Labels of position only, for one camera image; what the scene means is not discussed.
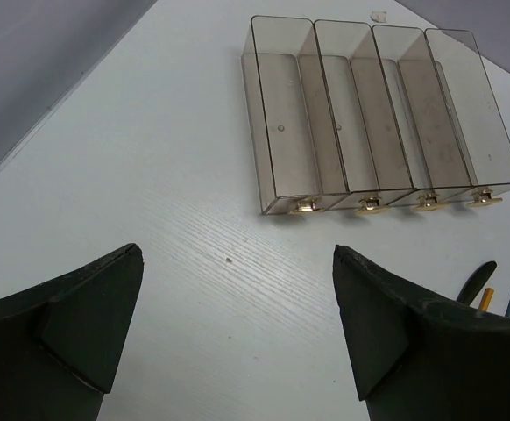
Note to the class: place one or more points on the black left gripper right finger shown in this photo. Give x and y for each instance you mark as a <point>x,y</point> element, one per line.
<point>417,355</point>

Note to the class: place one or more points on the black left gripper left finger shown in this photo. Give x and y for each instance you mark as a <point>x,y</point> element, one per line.
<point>61,341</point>

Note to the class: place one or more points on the orange chopstick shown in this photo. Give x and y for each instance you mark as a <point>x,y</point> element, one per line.
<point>486,299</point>

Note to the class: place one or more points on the black table knife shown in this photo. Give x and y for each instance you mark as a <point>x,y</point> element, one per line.
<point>476,282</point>

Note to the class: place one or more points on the smoky clear bin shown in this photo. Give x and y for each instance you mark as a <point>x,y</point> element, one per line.
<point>370,148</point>
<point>475,114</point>
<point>293,131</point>
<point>429,137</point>

